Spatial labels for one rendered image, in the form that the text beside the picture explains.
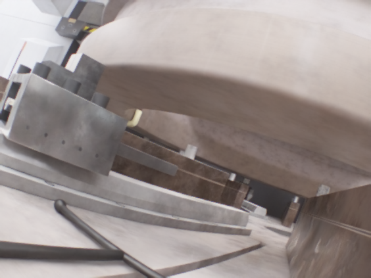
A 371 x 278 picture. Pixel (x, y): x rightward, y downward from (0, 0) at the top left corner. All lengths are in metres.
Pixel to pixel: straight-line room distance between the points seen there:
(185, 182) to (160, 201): 0.92
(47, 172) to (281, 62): 0.84
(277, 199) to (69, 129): 6.03
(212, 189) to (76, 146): 1.62
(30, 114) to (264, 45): 0.72
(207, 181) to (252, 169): 2.75
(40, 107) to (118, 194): 0.54
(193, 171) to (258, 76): 1.61
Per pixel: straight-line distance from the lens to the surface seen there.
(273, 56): 0.87
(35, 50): 4.15
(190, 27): 1.04
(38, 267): 0.57
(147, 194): 1.40
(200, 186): 2.42
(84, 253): 0.65
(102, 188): 1.23
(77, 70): 1.13
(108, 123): 1.08
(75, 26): 4.22
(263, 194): 6.65
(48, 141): 0.98
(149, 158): 1.40
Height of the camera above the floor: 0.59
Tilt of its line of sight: 5 degrees up
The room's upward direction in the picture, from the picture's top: 21 degrees clockwise
